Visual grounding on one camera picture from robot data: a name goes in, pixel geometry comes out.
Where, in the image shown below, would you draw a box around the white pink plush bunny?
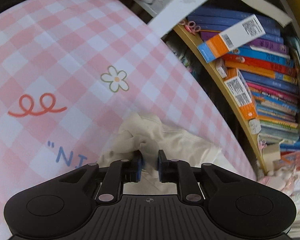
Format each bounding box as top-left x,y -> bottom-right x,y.
259,167 -> 298,193

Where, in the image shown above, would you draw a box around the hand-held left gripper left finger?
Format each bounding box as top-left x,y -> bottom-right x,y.
57,151 -> 143,203

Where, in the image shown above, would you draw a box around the flat white orange box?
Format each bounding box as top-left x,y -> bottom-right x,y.
224,67 -> 258,120

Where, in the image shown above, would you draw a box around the row of colourful books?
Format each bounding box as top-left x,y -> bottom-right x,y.
187,5 -> 300,170

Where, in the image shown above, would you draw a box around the pink scissors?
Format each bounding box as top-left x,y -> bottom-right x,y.
184,20 -> 202,33

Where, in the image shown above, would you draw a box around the wooden white bookshelf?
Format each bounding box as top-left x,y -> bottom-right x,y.
147,0 -> 300,175

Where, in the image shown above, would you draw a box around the tall white orange box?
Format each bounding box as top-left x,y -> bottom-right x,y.
197,14 -> 266,64

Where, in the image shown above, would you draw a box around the small beige cardboard box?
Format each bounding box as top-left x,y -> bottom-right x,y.
262,144 -> 282,165

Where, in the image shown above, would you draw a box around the grey leaning book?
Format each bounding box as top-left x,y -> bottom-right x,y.
225,0 -> 293,27

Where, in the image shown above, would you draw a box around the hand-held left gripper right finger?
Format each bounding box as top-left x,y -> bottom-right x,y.
157,150 -> 243,203

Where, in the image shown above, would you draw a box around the pink checked printed desk mat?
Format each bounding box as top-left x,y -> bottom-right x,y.
0,0 -> 257,239

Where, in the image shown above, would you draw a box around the cream T-shirt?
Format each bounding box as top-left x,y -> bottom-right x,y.
96,112 -> 257,196

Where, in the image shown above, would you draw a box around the small white case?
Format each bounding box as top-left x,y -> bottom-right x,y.
249,119 -> 262,134

